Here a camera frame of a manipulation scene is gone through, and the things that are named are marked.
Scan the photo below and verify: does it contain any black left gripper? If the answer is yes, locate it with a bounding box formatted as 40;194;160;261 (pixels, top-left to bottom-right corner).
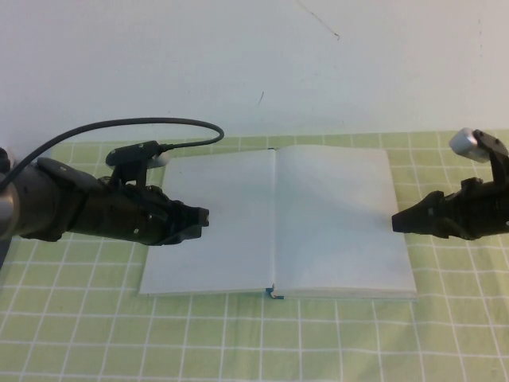
79;171;211;247

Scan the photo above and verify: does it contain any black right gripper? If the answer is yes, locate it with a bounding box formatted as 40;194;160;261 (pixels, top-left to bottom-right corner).
391;177;509;240

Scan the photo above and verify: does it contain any white hardcover book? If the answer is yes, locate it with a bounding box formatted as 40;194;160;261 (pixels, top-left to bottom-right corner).
137;146;418;302

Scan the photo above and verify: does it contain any green checked tablecloth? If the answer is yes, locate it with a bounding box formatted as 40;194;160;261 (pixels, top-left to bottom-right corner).
0;130;509;382

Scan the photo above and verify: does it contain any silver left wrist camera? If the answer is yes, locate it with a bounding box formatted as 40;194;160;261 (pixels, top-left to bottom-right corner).
147;153;173;168

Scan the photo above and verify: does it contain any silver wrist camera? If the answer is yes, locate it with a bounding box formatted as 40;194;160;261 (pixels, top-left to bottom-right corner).
147;153;173;168
448;127;490;163

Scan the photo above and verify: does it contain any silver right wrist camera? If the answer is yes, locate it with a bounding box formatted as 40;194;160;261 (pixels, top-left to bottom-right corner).
448;127;490;163

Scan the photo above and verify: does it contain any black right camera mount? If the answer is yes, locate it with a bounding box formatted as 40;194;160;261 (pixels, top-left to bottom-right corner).
472;129;509;188

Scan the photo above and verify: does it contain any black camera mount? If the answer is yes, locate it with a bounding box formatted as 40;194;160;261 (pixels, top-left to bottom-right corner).
472;129;509;188
105;140;162;188

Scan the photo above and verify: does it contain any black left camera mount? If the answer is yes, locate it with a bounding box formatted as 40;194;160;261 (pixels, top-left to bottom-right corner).
105;140;162;188

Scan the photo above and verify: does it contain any thick black camera cable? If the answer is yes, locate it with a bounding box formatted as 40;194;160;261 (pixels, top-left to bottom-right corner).
0;116;226;192

